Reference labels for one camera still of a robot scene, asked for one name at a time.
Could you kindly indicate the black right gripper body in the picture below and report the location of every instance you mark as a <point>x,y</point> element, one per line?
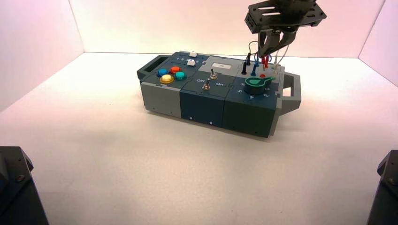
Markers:
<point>286,15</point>

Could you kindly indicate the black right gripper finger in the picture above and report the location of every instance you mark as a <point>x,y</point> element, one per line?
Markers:
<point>263,43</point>
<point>281,39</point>

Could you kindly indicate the green rotary knob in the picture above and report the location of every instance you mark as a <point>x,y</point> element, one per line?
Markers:
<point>255,86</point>

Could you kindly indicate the white panel label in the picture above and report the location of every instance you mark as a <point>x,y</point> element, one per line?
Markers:
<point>223,65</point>

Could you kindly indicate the grey and teal control box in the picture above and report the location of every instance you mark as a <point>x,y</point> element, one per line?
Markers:
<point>202,105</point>

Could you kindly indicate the teal push button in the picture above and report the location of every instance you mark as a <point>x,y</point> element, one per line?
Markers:
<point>180,75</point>

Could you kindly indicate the red push button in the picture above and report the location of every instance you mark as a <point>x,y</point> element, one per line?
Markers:
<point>175,69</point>

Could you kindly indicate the yellow push button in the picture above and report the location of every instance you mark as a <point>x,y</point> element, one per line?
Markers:
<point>167,79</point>

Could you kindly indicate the blue push button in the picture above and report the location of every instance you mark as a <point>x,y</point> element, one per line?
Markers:
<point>162,72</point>

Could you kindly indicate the metal toggle switch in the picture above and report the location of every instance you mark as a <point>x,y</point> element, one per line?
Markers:
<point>206,85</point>
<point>213,74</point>

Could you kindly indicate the white keycap switch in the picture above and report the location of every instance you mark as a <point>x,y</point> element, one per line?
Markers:
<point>191,62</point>
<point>193,54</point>

